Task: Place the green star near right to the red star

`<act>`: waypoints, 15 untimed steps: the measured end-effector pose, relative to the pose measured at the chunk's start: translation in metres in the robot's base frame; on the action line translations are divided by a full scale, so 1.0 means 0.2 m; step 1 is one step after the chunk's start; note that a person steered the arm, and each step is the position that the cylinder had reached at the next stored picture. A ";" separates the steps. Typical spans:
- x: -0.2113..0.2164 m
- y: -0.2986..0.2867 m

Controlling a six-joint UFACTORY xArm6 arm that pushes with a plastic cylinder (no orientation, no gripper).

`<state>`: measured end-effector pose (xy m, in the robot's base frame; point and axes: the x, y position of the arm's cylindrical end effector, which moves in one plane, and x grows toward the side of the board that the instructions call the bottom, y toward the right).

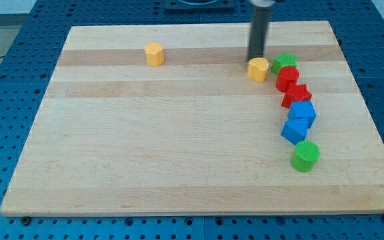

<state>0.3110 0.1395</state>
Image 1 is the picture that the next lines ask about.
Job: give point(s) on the red star block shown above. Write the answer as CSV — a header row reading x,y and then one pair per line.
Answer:
x,y
295,93

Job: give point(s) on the green star block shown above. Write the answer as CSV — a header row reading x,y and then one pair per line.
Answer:
x,y
283,60

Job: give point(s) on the large wooden board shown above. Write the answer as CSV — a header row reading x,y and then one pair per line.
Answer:
x,y
114,136

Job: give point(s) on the yellow hexagon block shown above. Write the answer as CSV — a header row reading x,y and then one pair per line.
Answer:
x,y
154,54

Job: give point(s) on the yellow heart block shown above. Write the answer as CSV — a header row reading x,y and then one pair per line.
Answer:
x,y
257,69

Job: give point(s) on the blue triangle block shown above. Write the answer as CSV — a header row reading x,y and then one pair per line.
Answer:
x,y
295,130

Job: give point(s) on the red cylinder block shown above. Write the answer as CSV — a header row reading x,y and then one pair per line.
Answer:
x,y
287,76

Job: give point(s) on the blue cube block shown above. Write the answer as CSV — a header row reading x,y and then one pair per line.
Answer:
x,y
302,110

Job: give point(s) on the green cylinder block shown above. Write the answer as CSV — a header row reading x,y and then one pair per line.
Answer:
x,y
305,156

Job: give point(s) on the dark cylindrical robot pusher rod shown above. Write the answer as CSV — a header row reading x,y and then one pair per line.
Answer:
x,y
260,18

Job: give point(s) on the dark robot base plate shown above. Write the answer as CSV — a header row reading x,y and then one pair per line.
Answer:
x,y
174,5

